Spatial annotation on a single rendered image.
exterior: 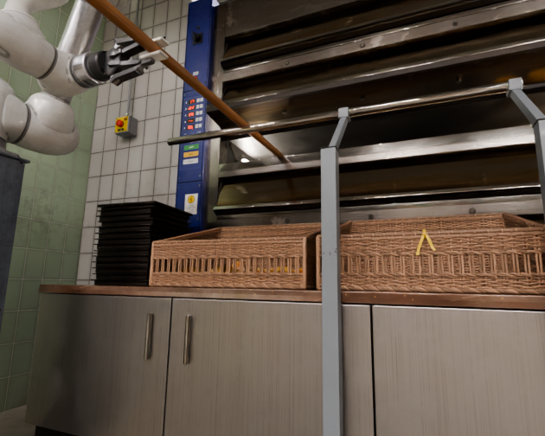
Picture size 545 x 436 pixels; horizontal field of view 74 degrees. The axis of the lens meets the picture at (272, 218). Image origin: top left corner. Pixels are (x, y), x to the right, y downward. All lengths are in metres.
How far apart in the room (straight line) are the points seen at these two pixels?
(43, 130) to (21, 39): 0.49
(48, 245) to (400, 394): 1.84
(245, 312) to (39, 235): 1.41
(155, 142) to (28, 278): 0.94
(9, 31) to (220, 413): 1.11
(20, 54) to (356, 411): 1.21
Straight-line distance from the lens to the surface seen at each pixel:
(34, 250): 2.19
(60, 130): 1.61
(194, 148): 1.91
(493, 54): 1.58
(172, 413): 1.23
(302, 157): 1.66
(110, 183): 2.27
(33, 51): 1.18
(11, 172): 1.48
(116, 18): 0.98
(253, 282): 1.10
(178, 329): 1.18
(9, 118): 1.54
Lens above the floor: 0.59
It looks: 10 degrees up
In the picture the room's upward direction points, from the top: 1 degrees clockwise
